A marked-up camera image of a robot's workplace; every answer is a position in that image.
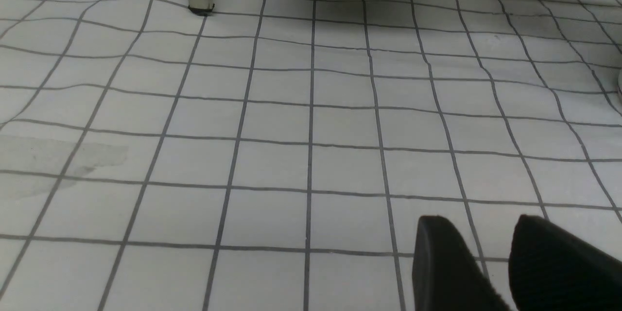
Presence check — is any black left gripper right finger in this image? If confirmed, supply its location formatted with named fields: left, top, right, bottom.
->
left=508, top=214, right=622, bottom=311

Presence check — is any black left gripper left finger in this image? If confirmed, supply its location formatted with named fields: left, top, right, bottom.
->
left=412, top=215, right=510, bottom=311

